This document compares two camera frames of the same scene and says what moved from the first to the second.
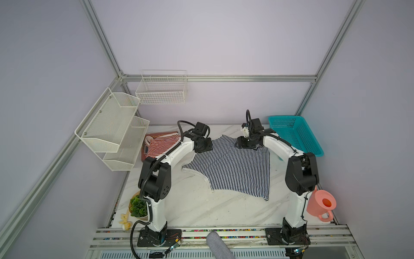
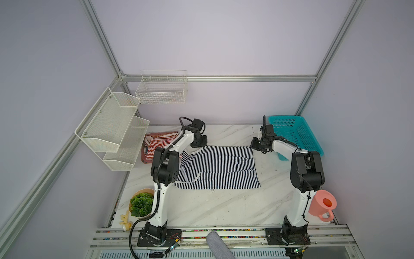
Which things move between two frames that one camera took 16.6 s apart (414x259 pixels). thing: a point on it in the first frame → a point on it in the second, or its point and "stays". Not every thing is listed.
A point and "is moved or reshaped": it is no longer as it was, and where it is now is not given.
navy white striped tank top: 226,167 is moved or reshaped
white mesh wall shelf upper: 103,127 stays
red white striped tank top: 156,144 stays
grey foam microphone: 217,246 stays
